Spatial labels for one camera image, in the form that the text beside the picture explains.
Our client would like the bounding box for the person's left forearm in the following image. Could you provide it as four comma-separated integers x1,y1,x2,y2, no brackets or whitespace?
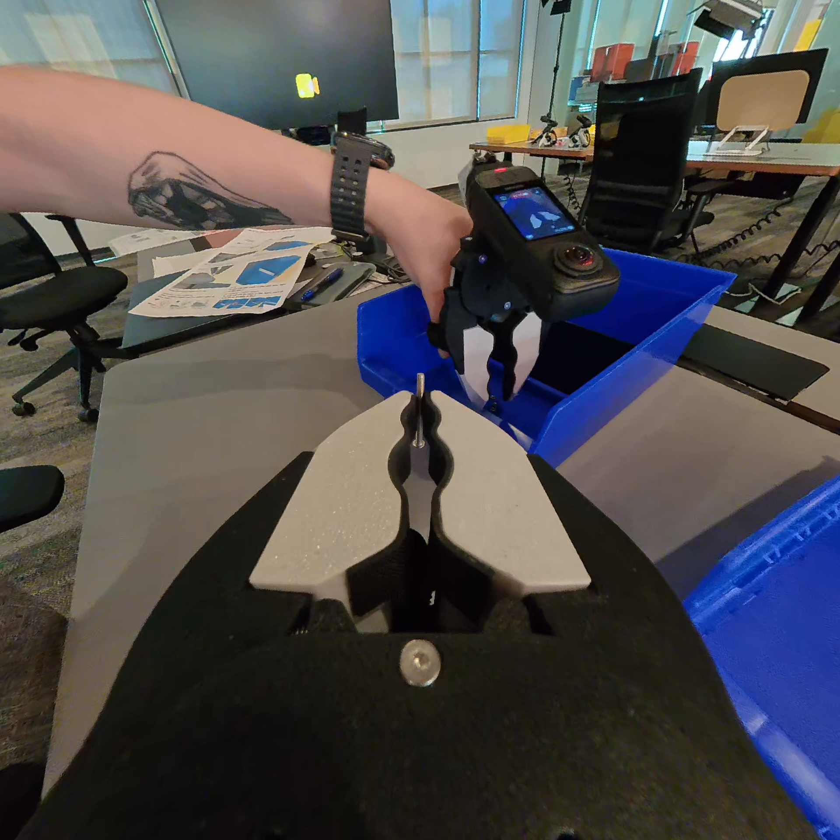
0,66,337,232

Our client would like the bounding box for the large black monitor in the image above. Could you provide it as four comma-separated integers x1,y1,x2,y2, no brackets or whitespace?
154,0,400,142

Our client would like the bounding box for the black swivel office chair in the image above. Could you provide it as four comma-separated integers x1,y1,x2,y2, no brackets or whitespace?
0,213,130,424

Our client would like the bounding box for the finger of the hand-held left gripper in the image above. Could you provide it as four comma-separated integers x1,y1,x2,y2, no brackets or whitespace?
451,323,493,403
500,318,547,403

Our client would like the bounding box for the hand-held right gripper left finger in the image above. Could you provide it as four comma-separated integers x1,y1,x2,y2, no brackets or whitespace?
248,391,430,618

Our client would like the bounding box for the printed paper sheet red print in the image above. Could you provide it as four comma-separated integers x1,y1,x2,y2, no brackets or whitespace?
108,226,244,277

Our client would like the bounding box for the black high-back office chair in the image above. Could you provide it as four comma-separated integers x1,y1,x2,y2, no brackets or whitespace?
579,67,718,256

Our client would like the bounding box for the red storage box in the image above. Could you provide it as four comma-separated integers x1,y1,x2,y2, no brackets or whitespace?
589,41,636,78

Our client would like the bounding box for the blue bin with black divider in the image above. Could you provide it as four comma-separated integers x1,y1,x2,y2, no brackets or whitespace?
356,246,737,470

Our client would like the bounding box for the blue plastic bin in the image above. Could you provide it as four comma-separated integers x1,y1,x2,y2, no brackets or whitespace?
682,474,840,840

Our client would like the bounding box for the person's left hand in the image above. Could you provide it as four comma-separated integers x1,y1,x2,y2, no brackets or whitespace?
366,172,475,326

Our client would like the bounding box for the white laptop stand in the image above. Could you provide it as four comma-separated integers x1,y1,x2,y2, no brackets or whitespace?
712,123,774,157

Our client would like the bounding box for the wooden desk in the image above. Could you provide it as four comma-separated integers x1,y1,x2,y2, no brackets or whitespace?
469,134,840,322

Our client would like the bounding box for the printed paper sheet blue picture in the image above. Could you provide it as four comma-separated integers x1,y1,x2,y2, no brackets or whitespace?
128,226,337,320

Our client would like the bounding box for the black studio light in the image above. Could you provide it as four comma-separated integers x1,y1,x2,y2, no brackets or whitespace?
689,0,769,42

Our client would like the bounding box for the black coiled cable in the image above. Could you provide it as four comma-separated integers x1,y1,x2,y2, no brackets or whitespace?
686,190,840,280

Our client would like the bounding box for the black panel with beige board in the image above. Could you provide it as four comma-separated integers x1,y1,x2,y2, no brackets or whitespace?
703,47,831,144

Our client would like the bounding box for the black chair armrest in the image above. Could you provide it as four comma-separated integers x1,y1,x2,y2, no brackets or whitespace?
0,465,66,534

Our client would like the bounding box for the grey pouch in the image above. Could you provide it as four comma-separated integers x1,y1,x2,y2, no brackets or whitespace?
289,260,376,304

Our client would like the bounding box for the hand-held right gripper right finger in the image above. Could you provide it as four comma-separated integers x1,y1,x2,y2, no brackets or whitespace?
427,391,593,614

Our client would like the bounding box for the black flat mat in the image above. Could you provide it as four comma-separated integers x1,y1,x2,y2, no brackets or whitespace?
679,323,830,403

